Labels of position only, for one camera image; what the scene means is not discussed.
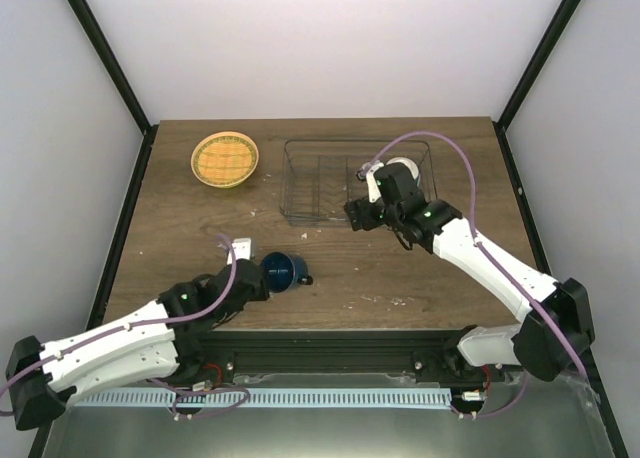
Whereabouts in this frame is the dark blue enamel mug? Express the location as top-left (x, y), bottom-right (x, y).
top-left (260, 252), bottom-right (314, 293)

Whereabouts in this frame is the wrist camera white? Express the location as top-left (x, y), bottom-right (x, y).
top-left (227, 238), bottom-right (255, 265)
top-left (356, 161), bottom-right (384, 203)

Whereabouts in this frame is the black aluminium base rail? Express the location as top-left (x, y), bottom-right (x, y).
top-left (168, 330), bottom-right (485, 386)

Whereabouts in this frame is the black frame post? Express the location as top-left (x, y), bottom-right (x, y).
top-left (502, 0), bottom-right (596, 124)
top-left (53, 0), bottom-right (154, 134)

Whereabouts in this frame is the teal and white bowl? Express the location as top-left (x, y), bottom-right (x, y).
top-left (385, 156), bottom-right (425, 189)

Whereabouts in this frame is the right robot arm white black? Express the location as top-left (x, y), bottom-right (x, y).
top-left (344, 159), bottom-right (595, 382)

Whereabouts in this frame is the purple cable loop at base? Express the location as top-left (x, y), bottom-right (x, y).
top-left (167, 370), bottom-right (264, 422)

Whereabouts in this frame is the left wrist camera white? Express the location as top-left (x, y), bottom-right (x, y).
top-left (227, 238), bottom-right (255, 265)

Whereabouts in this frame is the right black frame post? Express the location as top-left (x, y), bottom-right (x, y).
top-left (502, 0), bottom-right (596, 124)

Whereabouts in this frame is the light blue slotted cable duct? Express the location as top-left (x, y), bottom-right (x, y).
top-left (77, 387), bottom-right (452, 410)

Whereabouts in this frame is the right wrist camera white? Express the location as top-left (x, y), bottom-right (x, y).
top-left (356, 161), bottom-right (384, 203)

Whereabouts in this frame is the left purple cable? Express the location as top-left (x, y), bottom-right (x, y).
top-left (0, 233), bottom-right (241, 418)

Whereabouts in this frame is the black wire dish rack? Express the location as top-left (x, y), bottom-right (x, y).
top-left (278, 138), bottom-right (439, 228)

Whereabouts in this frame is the yellow woven bamboo plate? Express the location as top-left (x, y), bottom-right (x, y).
top-left (190, 131), bottom-right (260, 189)

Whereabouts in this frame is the left black frame post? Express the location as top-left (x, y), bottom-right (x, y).
top-left (53, 0), bottom-right (154, 134)

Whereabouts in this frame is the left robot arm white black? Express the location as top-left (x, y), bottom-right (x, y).
top-left (1, 259), bottom-right (269, 431)

